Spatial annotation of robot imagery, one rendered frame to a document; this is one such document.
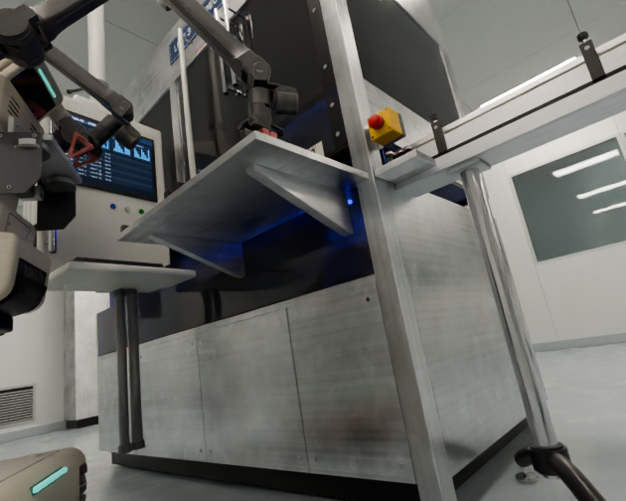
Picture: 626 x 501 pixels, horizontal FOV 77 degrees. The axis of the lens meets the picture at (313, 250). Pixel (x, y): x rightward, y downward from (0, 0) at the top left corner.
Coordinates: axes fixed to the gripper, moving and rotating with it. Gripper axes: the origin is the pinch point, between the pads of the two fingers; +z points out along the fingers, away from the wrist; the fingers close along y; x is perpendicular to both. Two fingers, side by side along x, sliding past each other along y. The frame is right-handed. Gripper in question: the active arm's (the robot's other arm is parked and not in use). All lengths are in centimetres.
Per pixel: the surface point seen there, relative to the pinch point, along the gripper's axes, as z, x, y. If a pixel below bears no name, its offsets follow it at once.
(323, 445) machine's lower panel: 71, 20, 35
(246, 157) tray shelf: 5.0, -4.6, -8.7
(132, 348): 34, 100, 12
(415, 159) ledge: 1.2, -25.5, 29.6
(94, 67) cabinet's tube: -88, 95, -13
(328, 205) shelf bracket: 8.4, -3.4, 19.4
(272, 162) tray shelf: 4.4, -5.8, -2.1
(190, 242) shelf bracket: 5.9, 46.7, 7.1
